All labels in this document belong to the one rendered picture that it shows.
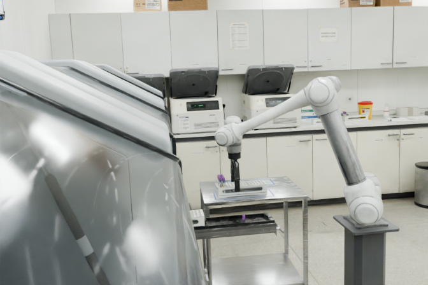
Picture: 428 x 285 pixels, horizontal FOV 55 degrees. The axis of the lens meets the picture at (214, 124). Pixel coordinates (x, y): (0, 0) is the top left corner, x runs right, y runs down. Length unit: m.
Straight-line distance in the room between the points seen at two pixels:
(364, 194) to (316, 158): 2.56
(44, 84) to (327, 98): 1.48
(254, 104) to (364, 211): 2.53
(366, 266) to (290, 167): 2.30
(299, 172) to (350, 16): 1.86
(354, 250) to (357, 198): 0.40
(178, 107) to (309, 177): 1.64
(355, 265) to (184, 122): 2.44
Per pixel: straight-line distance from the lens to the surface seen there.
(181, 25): 4.54
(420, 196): 4.99
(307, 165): 4.63
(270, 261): 2.89
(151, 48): 4.52
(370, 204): 2.09
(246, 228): 2.05
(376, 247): 2.43
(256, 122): 2.20
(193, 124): 4.28
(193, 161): 4.33
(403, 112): 5.58
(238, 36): 4.61
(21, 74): 0.78
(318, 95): 2.00
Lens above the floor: 1.56
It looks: 8 degrees down
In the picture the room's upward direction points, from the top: 2 degrees counter-clockwise
